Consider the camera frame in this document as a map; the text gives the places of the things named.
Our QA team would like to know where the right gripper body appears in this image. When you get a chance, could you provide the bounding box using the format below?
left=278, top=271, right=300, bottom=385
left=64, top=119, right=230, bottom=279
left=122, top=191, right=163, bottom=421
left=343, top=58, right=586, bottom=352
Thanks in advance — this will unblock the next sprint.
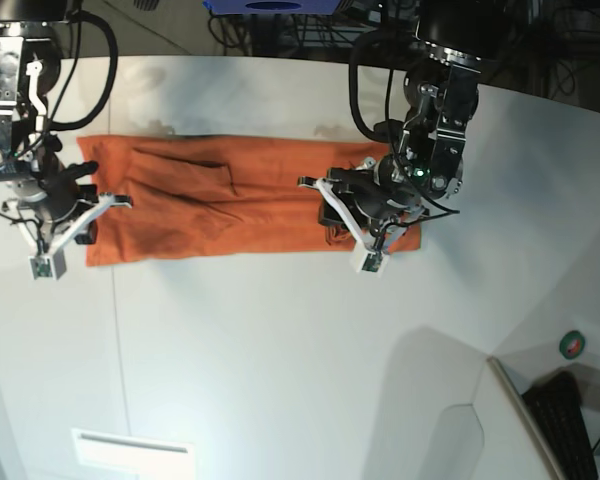
left=2, top=159, right=133, bottom=256

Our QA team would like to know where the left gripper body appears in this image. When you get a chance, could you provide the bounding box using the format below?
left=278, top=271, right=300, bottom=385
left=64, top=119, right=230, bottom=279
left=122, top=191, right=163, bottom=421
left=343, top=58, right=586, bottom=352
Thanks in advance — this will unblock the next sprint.
left=297, top=167, right=430, bottom=253

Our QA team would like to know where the orange t-shirt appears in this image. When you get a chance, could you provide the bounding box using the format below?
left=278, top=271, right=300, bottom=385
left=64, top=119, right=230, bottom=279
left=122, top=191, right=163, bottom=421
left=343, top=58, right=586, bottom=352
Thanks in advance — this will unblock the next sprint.
left=75, top=133, right=423, bottom=269

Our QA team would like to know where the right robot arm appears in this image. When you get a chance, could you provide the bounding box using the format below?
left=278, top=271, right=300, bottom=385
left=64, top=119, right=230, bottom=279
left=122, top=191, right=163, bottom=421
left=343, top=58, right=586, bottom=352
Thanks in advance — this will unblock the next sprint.
left=0, top=1, right=131, bottom=267

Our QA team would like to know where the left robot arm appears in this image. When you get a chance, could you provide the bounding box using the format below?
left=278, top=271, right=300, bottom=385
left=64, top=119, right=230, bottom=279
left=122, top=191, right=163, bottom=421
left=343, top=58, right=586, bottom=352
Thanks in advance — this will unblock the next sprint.
left=298, top=1, right=510, bottom=257

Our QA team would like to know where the white table slot plate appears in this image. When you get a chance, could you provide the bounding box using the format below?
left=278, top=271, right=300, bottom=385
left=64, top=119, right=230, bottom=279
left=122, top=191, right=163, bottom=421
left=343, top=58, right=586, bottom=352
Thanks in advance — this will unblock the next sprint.
left=71, top=429, right=196, bottom=479

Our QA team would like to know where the blue box with oval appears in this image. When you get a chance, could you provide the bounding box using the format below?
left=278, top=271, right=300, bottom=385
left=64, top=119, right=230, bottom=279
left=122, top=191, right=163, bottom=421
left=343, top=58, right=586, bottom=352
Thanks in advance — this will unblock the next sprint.
left=203, top=0, right=349, bottom=15

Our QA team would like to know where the green tape roll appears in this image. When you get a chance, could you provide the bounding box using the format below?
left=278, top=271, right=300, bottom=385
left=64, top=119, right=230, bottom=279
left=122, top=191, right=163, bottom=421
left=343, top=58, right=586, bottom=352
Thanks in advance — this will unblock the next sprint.
left=558, top=330, right=586, bottom=361

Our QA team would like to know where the black keyboard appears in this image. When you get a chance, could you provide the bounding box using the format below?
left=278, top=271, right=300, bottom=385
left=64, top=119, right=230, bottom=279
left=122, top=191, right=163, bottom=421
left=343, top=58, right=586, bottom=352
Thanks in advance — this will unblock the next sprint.
left=522, top=371, right=599, bottom=480

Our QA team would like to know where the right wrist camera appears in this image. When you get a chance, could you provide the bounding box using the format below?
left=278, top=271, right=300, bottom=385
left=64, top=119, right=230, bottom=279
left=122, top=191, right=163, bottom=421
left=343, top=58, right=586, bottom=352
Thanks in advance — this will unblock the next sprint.
left=29, top=251, right=67, bottom=280

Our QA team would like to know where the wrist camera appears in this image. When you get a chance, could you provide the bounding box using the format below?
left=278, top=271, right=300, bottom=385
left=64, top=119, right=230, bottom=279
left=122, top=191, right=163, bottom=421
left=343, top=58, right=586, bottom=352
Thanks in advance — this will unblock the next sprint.
left=29, top=251, right=67, bottom=280
left=350, top=245, right=390, bottom=277

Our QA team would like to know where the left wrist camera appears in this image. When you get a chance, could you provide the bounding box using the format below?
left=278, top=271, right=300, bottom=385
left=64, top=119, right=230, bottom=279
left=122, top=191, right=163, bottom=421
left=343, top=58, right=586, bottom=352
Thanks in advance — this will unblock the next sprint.
left=350, top=245, right=390, bottom=277

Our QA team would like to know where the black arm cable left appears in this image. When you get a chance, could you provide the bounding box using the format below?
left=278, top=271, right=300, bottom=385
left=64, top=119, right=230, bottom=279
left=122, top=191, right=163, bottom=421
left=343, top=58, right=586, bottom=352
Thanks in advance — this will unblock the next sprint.
left=348, top=29, right=401, bottom=144

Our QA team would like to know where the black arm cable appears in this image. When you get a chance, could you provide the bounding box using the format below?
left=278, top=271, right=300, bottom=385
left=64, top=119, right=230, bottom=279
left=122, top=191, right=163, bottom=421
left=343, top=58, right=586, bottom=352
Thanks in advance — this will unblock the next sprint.
left=348, top=29, right=401, bottom=144
left=47, top=10, right=119, bottom=130

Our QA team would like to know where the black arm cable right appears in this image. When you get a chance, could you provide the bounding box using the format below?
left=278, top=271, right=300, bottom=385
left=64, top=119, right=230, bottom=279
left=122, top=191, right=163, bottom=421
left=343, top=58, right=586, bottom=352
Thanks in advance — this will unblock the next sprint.
left=47, top=10, right=119, bottom=130

